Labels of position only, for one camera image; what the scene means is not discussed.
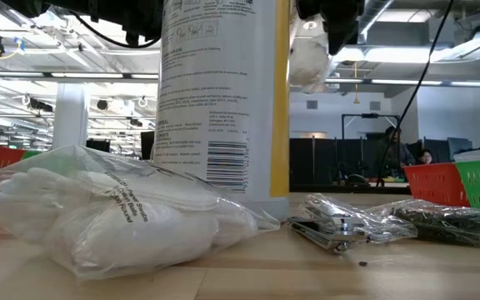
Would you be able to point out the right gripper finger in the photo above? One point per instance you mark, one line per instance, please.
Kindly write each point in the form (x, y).
(340, 35)

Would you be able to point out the white yellow wipes canister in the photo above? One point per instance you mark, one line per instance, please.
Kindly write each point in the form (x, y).
(223, 104)

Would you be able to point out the nail clipper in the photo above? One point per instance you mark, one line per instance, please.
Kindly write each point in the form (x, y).
(331, 229)

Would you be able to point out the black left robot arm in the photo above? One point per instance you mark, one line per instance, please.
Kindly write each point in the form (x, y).
(98, 10)

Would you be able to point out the person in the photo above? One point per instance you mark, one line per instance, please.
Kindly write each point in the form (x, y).
(392, 150)
(426, 157)

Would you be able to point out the black partition panels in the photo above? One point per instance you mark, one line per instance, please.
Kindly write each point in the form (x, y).
(323, 162)

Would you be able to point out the dark background desk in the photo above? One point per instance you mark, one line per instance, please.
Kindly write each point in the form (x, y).
(348, 189)

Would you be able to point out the background computer monitor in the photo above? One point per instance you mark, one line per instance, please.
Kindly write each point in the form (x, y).
(460, 143)

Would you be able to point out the tall black background monitor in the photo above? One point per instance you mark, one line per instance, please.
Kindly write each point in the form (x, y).
(147, 143)

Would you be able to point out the small black background monitor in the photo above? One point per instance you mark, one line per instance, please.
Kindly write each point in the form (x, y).
(98, 146)

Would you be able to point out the white room pillar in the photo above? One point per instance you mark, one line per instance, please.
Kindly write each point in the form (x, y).
(70, 116)

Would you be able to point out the silver spiral ceiling duct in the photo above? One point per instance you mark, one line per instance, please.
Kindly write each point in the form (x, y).
(373, 12)

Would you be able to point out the ceiling light rail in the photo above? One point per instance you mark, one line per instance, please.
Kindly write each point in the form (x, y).
(86, 75)
(402, 82)

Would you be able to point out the black metal station frame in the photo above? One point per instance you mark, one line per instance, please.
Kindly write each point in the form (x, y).
(369, 115)

